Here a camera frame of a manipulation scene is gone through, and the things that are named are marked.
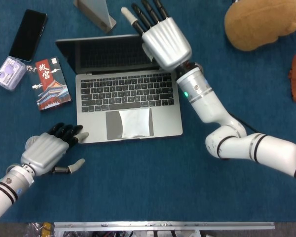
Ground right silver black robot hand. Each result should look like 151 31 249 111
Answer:
120 0 192 73

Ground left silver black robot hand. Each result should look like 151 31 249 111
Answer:
20 122 89 176

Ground silver Apple laptop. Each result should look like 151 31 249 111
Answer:
55 34 183 144

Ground clear round jar of clips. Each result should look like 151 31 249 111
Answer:
24 136 40 151

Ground red black card box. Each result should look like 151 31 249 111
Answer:
27 57 73 112

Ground frosted acrylic sign stand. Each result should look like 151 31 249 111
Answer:
73 0 117 34

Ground clear plastic bag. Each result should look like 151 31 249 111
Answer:
26 222 55 237

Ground clear plastic case purple contents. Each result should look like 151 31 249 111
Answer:
0 56 27 92

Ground brown plush toy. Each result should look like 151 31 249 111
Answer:
223 0 296 52

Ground teal table cloth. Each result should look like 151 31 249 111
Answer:
0 0 296 223

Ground black smartphone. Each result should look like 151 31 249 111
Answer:
8 9 48 62

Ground aluminium frame rail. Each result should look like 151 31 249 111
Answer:
54 221 276 232

